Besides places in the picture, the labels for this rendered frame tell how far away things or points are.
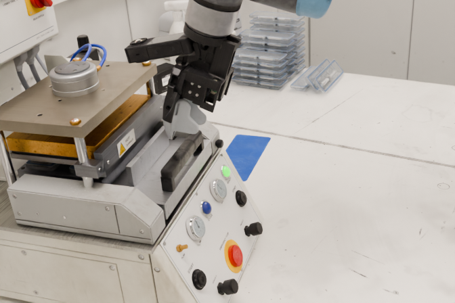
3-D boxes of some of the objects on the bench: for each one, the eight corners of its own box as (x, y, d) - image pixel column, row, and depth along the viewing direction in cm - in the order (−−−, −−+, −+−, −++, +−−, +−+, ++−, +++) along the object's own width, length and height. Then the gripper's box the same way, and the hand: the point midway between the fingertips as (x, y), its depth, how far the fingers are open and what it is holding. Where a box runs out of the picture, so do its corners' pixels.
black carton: (147, 90, 176) (143, 70, 173) (168, 82, 182) (166, 61, 178) (158, 95, 172) (156, 74, 169) (180, 86, 178) (178, 65, 175)
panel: (215, 333, 91) (158, 243, 86) (262, 224, 116) (220, 150, 111) (225, 331, 90) (168, 241, 85) (270, 222, 116) (228, 147, 110)
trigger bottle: (170, 80, 183) (161, 5, 171) (173, 71, 190) (164, -2, 179) (197, 78, 182) (189, 3, 171) (199, 70, 189) (191, -4, 178)
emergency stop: (232, 272, 102) (222, 255, 101) (238, 258, 105) (229, 241, 104) (240, 270, 101) (229, 253, 100) (246, 256, 104) (235, 239, 103)
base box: (-54, 289, 106) (-83, 215, 98) (57, 184, 137) (42, 122, 130) (211, 344, 90) (202, 260, 82) (268, 211, 121) (265, 141, 113)
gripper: (229, 49, 79) (195, 166, 90) (247, 30, 87) (213, 140, 98) (175, 28, 80) (147, 145, 91) (197, 11, 88) (169, 121, 99)
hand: (168, 130), depth 94 cm, fingers closed
